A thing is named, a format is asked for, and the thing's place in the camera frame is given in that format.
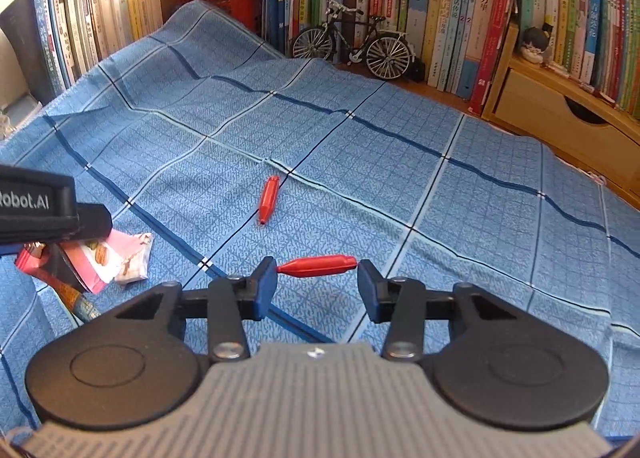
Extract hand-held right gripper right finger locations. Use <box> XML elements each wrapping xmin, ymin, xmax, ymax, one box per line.
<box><xmin>357</xmin><ymin>259</ymin><xmax>518</xmax><ymax>363</ymax></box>

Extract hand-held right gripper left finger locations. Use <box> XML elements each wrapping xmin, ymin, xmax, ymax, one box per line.
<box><xmin>115</xmin><ymin>256</ymin><xmax>278</xmax><ymax>363</ymax></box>

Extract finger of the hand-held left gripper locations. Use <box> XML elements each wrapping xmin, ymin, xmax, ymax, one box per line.
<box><xmin>50</xmin><ymin>205</ymin><xmax>113</xmax><ymax>243</ymax></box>

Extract pink snack packet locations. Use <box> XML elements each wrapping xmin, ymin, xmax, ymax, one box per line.
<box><xmin>60</xmin><ymin>230</ymin><xmax>126</xmax><ymax>323</ymax></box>

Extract red plastic stick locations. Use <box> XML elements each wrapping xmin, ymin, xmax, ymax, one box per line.
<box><xmin>257</xmin><ymin>176</ymin><xmax>282</xmax><ymax>227</ymax></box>
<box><xmin>276</xmin><ymin>255</ymin><xmax>360</xmax><ymax>277</ymax></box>

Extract row of pale slanted books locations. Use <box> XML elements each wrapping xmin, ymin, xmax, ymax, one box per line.
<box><xmin>30</xmin><ymin>0</ymin><xmax>163</xmax><ymax>93</ymax></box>

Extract row of green-spined books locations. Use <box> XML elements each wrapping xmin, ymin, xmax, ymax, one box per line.
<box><xmin>517</xmin><ymin>0</ymin><xmax>640</xmax><ymax>119</ymax></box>

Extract small pink white packet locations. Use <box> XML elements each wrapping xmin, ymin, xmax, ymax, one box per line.
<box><xmin>114</xmin><ymin>232</ymin><xmax>153</xmax><ymax>285</ymax></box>

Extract pile of white papers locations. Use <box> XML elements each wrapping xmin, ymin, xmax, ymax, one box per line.
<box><xmin>0</xmin><ymin>95</ymin><xmax>43</xmax><ymax>139</ymax></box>

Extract blue plaid cloth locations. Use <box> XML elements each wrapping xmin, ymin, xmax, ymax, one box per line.
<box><xmin>0</xmin><ymin>0</ymin><xmax>640</xmax><ymax>439</ymax></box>

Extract dark blue folder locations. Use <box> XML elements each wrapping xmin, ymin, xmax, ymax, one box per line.
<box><xmin>0</xmin><ymin>0</ymin><xmax>66</xmax><ymax>98</ymax></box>

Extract black model bicycle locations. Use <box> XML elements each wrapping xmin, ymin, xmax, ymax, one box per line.
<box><xmin>291</xmin><ymin>0</ymin><xmax>416</xmax><ymax>81</ymax></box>

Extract red plastic crate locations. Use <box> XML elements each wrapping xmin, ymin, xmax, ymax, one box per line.
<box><xmin>160</xmin><ymin>0</ymin><xmax>263</xmax><ymax>38</ymax></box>

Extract wooden drawer organizer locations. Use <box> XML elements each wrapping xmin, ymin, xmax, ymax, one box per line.
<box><xmin>482</xmin><ymin>22</ymin><xmax>640</xmax><ymax>211</ymax></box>

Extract small dark-haired figurine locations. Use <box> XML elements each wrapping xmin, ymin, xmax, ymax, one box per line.
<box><xmin>520</xmin><ymin>22</ymin><xmax>553</xmax><ymax>63</ymax></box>

